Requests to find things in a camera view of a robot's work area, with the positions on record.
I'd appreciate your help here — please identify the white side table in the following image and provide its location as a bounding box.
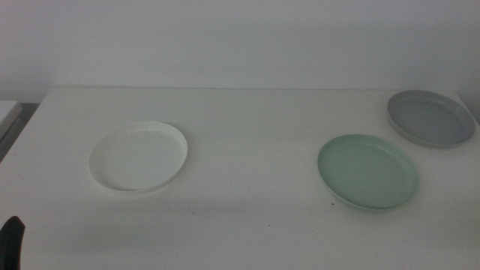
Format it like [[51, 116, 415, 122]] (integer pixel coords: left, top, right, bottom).
[[0, 99, 24, 143]]

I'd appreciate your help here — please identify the white shallow bowl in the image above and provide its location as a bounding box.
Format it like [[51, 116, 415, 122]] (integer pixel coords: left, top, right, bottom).
[[88, 120, 189, 194]]

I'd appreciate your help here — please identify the gray shallow bowl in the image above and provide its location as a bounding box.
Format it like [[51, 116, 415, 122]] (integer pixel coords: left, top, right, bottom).
[[386, 89, 477, 149]]

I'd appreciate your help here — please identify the green shallow bowl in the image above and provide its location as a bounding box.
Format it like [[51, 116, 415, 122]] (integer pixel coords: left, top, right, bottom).
[[316, 133, 420, 213]]

